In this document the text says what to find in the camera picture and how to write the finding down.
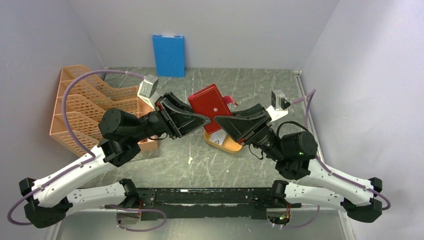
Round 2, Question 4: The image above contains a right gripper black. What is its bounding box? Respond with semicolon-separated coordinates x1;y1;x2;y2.
213;104;286;162

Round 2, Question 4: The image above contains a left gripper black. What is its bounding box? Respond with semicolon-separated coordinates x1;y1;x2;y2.
130;91;213;142

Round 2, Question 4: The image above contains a yellow oval tray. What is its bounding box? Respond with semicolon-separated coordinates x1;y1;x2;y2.
203;131;242;154

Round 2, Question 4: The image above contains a red leather card holder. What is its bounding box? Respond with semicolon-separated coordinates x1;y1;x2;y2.
187;83;238;134

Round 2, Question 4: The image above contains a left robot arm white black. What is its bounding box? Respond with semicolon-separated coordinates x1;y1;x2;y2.
19;92;211;228

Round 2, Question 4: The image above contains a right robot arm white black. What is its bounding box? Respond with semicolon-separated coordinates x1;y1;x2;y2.
213;104;384;223

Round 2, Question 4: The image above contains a silver VIP credit card stack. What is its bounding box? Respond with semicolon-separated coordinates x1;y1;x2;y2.
209;129;227;145

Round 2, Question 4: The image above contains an orange mesh file organizer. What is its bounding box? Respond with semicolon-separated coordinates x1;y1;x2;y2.
49;65;153;157

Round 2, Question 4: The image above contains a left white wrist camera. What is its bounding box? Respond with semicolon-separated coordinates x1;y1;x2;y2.
137;75;160;109

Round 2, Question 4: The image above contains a blue folder against wall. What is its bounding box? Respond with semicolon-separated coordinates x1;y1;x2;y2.
152;35;185;78

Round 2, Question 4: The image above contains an aluminium frame rail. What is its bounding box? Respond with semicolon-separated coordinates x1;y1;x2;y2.
292;70;323;160

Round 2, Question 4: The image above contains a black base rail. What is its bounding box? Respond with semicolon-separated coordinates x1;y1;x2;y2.
133;187;287;220

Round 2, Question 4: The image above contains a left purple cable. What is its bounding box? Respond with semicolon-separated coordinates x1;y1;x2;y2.
7;69;147;226

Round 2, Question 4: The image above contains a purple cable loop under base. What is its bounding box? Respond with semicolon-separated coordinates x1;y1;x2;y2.
99;205;167;232

